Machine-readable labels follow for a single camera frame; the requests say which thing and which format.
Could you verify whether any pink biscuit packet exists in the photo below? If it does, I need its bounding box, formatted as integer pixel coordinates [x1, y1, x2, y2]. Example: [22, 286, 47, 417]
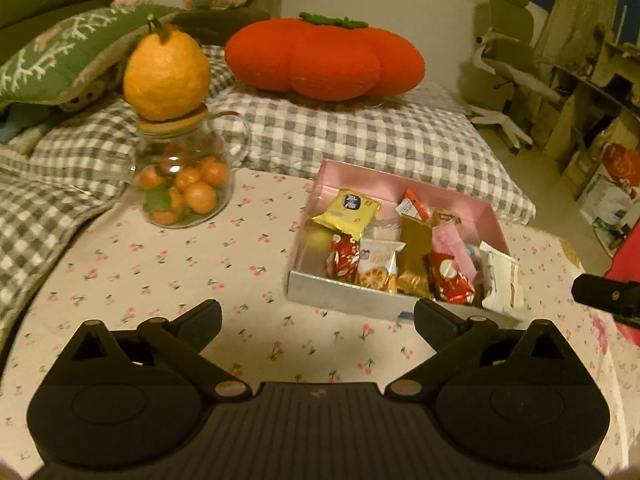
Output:
[432, 221, 477, 284]

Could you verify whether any gold bar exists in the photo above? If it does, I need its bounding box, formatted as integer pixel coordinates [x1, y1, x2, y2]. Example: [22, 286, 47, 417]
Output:
[397, 216, 433, 298]

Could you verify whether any lotus root chip packet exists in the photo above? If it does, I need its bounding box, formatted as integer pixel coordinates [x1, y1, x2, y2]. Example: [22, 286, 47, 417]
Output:
[355, 238, 405, 294]

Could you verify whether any orange white snack sachet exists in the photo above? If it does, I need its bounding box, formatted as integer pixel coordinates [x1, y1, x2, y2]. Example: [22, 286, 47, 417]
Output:
[395, 188, 430, 222]

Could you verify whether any red foil candy packet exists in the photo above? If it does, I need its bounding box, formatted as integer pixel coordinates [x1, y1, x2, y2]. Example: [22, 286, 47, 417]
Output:
[324, 233, 360, 284]

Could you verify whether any yellow snack packet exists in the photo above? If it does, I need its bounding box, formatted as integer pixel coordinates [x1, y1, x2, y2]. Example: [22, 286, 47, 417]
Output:
[312, 188, 381, 240]

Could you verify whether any red plastic chair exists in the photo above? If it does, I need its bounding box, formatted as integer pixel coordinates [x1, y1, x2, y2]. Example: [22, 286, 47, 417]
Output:
[604, 221, 640, 347]

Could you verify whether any white printed bag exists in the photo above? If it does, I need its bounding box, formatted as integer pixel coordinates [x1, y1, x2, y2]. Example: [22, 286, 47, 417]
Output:
[578, 143, 639, 257]

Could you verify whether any cherry print tablecloth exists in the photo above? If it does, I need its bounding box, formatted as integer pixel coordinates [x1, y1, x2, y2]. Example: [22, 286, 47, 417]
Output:
[1, 169, 634, 477]

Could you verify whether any small brown cake packet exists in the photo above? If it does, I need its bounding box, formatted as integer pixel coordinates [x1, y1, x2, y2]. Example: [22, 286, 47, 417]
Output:
[431, 208, 462, 226]

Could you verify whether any grey checkered blanket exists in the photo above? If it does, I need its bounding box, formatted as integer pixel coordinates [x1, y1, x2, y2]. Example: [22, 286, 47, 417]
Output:
[1, 47, 536, 334]

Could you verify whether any clear white candy bag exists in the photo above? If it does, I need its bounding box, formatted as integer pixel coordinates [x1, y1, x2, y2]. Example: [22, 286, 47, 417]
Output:
[362, 219, 401, 242]

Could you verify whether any pink silver cardboard box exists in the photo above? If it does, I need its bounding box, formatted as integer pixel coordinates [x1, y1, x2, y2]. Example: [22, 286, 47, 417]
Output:
[286, 159, 509, 322]

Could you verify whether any glass jar with wooden lid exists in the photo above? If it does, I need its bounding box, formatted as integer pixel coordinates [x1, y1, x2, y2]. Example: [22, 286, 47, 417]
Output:
[132, 104, 252, 229]

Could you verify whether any white office chair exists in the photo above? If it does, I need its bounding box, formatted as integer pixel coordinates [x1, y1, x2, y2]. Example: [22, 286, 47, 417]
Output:
[471, 0, 562, 154]

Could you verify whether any monkey plush toy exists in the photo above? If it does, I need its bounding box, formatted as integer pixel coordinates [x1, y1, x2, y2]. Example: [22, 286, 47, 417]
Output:
[58, 62, 124, 113]

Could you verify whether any large yellow pomelo fruit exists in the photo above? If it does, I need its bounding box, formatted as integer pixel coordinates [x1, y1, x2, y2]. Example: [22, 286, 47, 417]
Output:
[122, 14, 210, 122]

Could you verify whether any green embroidered pillow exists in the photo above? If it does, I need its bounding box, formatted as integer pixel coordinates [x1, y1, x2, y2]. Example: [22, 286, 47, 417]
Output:
[1, 3, 178, 105]

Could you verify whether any red tomato shaped cushion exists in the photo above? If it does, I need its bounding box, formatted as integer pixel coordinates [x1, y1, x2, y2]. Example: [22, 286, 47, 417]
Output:
[224, 12, 426, 102]

